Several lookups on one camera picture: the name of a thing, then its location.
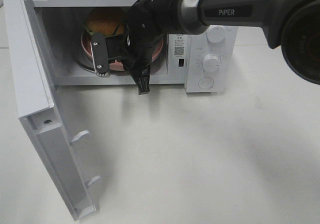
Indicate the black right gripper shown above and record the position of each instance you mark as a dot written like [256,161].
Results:
[147,21]

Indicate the pink round plate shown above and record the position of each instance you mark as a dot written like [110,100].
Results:
[116,66]

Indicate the round white door button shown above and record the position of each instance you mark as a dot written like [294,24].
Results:
[206,83]

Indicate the burger with yellow bun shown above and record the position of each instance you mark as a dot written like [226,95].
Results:
[105,20]

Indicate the white microwave door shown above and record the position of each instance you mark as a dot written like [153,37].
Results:
[38,106]

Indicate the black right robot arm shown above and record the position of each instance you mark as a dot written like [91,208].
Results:
[293,25]

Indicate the white warning label sticker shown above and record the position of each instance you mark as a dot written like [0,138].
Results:
[179,43]

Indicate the white lower dial knob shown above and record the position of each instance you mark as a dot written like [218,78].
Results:
[210,63]

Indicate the white dial knob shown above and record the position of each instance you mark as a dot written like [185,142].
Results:
[216,34]
[210,63]

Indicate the white upper dial knob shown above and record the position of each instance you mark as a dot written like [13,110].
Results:
[216,34]

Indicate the white microwave oven body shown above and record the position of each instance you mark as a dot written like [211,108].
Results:
[54,33]

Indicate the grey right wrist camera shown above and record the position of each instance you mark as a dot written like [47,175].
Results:
[99,53]

